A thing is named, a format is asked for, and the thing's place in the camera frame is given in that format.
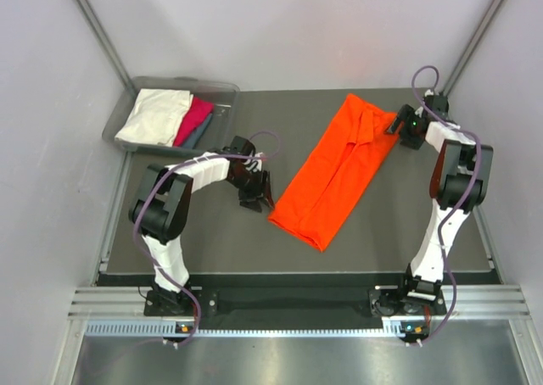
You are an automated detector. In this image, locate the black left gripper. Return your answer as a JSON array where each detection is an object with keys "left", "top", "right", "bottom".
[{"left": 227, "top": 168, "right": 274, "bottom": 213}]

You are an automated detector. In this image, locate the orange t shirt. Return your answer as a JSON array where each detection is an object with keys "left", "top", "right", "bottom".
[{"left": 268, "top": 93, "right": 399, "bottom": 252}]

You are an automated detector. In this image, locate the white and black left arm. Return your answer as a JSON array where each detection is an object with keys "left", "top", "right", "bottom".
[{"left": 129, "top": 136, "right": 275, "bottom": 316}]

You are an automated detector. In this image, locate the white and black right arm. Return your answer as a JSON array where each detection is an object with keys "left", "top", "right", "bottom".
[{"left": 386, "top": 104, "right": 493, "bottom": 314}]

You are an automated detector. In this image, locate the clear plastic bin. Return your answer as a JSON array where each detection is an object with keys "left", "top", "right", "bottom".
[{"left": 102, "top": 76, "right": 239, "bottom": 157}]

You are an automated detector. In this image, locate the blue grey folded t shirt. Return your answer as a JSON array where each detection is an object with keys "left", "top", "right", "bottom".
[{"left": 182, "top": 113, "right": 213, "bottom": 149}]

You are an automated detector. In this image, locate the crimson folded t shirt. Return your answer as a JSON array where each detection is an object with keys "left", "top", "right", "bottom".
[{"left": 173, "top": 97, "right": 214, "bottom": 147}]

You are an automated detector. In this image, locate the white folded t shirt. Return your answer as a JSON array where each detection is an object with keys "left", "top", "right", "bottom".
[{"left": 115, "top": 88, "right": 193, "bottom": 147}]

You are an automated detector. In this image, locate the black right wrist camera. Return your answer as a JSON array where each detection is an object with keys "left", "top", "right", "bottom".
[{"left": 423, "top": 93, "right": 450, "bottom": 120}]

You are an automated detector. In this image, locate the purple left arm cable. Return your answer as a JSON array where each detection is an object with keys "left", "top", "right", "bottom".
[{"left": 132, "top": 131, "right": 282, "bottom": 346}]

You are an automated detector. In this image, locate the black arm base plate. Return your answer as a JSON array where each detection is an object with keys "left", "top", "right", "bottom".
[{"left": 143, "top": 272, "right": 451, "bottom": 321}]

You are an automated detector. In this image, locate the grey slotted cable duct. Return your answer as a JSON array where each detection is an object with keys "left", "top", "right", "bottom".
[{"left": 85, "top": 320, "right": 423, "bottom": 338}]

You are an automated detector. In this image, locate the aluminium frame rail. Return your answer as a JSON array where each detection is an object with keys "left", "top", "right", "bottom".
[{"left": 68, "top": 285, "right": 530, "bottom": 320}]

